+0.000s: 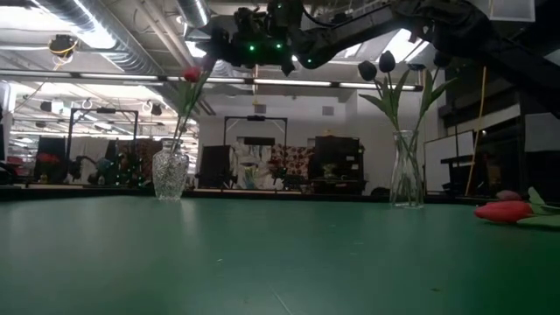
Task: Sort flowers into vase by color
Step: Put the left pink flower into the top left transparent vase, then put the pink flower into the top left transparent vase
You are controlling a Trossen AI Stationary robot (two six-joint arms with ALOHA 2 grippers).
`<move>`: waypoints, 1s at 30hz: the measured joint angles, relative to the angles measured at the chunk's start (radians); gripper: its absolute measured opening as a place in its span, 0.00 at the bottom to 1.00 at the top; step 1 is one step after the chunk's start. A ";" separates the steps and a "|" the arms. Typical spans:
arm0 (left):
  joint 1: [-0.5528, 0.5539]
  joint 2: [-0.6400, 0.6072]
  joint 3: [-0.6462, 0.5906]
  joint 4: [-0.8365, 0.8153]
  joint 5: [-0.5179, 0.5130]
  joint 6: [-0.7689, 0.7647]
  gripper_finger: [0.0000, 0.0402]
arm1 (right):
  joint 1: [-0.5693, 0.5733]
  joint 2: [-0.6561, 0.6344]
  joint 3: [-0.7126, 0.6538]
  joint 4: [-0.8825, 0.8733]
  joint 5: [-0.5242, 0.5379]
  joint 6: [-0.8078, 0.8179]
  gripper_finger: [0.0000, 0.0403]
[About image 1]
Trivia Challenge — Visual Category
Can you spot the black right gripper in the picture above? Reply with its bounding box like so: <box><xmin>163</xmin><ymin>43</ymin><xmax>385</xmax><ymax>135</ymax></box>
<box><xmin>208</xmin><ymin>0</ymin><xmax>307</xmax><ymax>78</ymax></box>

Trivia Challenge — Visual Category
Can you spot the cut crystal glass vase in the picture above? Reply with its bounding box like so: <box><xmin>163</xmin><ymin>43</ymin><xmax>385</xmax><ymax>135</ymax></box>
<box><xmin>151</xmin><ymin>137</ymin><xmax>190</xmax><ymax>201</ymax></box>

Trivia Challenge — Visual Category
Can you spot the bright red artificial tulip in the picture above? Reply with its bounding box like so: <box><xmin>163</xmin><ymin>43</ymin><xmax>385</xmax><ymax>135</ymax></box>
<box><xmin>474</xmin><ymin>199</ymin><xmax>560</xmax><ymax>229</ymax></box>

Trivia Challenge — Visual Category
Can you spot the smooth clear glass carafe vase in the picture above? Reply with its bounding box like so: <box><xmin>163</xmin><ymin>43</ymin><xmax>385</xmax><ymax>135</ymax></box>
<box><xmin>388</xmin><ymin>129</ymin><xmax>424</xmax><ymax>209</ymax></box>

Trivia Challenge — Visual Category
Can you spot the long LED light bar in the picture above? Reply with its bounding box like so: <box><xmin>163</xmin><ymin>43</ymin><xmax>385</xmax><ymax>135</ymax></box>
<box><xmin>0</xmin><ymin>68</ymin><xmax>424</xmax><ymax>93</ymax></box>

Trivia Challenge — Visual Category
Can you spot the floral patterned cloth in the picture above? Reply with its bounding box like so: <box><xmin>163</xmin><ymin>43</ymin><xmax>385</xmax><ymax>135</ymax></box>
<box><xmin>270</xmin><ymin>143</ymin><xmax>316</xmax><ymax>190</ymax></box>

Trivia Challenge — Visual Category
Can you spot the black standing panel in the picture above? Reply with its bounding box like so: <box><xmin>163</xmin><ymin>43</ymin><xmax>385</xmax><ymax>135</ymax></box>
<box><xmin>199</xmin><ymin>144</ymin><xmax>232</xmax><ymax>190</ymax></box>

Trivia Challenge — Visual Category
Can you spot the black cabinet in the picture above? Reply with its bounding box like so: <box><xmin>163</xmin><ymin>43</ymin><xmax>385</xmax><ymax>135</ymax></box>
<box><xmin>313</xmin><ymin>135</ymin><xmax>368</xmax><ymax>196</ymax></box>

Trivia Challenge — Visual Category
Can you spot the white board panel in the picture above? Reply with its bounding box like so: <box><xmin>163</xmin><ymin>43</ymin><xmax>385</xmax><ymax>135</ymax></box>
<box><xmin>423</xmin><ymin>129</ymin><xmax>477</xmax><ymax>194</ymax></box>

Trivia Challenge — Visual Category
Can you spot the green table mat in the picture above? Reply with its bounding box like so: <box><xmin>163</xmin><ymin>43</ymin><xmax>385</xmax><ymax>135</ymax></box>
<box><xmin>0</xmin><ymin>194</ymin><xmax>560</xmax><ymax>315</ymax></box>

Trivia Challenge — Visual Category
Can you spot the white ceiling box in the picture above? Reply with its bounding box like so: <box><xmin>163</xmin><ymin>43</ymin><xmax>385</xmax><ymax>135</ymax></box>
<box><xmin>487</xmin><ymin>0</ymin><xmax>536</xmax><ymax>23</ymax></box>

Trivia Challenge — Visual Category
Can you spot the silver ventilation duct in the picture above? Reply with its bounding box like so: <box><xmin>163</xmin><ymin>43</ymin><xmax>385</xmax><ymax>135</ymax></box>
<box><xmin>177</xmin><ymin>0</ymin><xmax>212</xmax><ymax>28</ymax></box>

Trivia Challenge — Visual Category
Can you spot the black camera rig frame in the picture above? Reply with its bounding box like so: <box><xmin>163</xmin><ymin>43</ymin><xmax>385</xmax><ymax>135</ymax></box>
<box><xmin>222</xmin><ymin>115</ymin><xmax>289</xmax><ymax>192</ymax></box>

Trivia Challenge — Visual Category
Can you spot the large silver spiral duct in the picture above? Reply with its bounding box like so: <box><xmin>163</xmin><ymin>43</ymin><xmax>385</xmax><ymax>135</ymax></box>
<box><xmin>34</xmin><ymin>0</ymin><xmax>167</xmax><ymax>78</ymax></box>

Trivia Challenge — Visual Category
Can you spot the black yellow cable reel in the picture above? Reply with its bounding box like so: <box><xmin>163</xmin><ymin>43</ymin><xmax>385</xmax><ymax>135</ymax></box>
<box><xmin>46</xmin><ymin>33</ymin><xmax>80</xmax><ymax>71</ymax></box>

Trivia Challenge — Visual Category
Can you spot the yellow hanging cable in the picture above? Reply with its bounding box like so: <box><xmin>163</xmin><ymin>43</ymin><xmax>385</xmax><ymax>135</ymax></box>
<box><xmin>465</xmin><ymin>65</ymin><xmax>488</xmax><ymax>197</ymax></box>

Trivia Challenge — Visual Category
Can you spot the white wall panel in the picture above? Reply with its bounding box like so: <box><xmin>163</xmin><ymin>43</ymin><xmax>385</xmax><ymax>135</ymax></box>
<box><xmin>523</xmin><ymin>112</ymin><xmax>560</xmax><ymax>153</ymax></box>

